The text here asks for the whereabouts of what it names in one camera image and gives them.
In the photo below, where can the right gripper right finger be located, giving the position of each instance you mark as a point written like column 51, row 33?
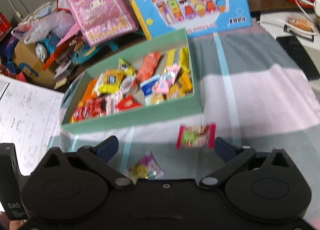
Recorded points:
column 235, row 159

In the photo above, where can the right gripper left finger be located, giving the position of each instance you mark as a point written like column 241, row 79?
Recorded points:
column 97, row 158

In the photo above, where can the red green snack packet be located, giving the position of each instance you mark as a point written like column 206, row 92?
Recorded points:
column 196, row 136

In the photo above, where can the large yellow snack bag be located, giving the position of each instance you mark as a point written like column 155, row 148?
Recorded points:
column 109, row 82

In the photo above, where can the round jelly cup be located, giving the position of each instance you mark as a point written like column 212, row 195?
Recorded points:
column 127, row 84

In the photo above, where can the yellow green snack packet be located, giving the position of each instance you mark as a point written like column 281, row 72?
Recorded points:
column 126, row 67

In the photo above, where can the pink white candy bag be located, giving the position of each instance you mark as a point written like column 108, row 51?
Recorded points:
column 166, row 80

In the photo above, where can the red rainbow candy packet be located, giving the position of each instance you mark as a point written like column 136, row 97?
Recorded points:
column 79, row 113

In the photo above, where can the colourful small candy packet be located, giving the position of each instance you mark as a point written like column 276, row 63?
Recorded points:
column 146, row 168

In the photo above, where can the red shiny snack packet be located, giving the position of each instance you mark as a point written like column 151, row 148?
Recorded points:
column 94, row 108

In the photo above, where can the pink white candy packet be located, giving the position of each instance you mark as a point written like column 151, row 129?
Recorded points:
column 111, row 103

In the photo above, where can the red square snack packet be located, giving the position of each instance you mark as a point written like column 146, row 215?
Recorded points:
column 128, row 102

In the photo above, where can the orange flat snack box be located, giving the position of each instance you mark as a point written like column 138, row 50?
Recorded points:
column 89, row 93

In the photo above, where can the white paper sheet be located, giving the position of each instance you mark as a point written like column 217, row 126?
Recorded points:
column 29, row 120

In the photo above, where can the mint green cardboard box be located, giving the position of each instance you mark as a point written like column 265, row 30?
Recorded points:
column 171, row 109

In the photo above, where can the blue white cracker packet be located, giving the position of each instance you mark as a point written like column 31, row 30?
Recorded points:
column 150, row 97

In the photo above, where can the small gold orange packet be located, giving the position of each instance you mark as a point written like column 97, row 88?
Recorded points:
column 181, row 87

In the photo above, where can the orange red snack packet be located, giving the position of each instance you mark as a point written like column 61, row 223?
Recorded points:
column 148, row 66

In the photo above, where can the teal toy playset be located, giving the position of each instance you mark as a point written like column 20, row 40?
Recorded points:
column 83, row 52

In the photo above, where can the gold yellow snack packet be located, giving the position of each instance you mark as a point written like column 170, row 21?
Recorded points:
column 178, row 57

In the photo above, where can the blue toy train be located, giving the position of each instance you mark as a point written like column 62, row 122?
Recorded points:
column 46, row 47

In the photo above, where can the brown cardboard box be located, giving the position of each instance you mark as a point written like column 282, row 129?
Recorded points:
column 25, row 59

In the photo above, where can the pink birthday gift bag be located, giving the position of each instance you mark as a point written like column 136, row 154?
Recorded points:
column 102, row 20

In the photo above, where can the blue toy set box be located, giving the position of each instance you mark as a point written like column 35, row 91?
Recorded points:
column 196, row 17

